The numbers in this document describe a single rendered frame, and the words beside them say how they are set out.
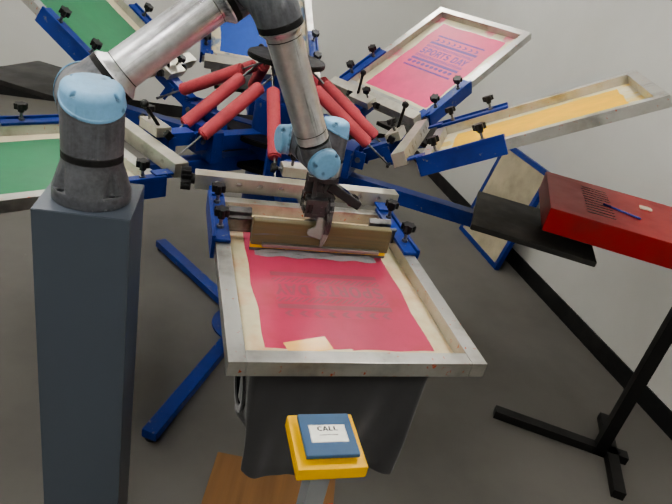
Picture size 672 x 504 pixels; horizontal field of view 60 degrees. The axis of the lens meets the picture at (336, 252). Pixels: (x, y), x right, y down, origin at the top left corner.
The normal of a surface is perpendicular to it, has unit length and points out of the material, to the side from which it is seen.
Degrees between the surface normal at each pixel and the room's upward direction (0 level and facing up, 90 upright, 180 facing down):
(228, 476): 0
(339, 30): 90
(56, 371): 90
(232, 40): 32
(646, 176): 90
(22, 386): 0
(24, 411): 0
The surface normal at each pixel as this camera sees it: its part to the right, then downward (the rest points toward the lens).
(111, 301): 0.13, 0.49
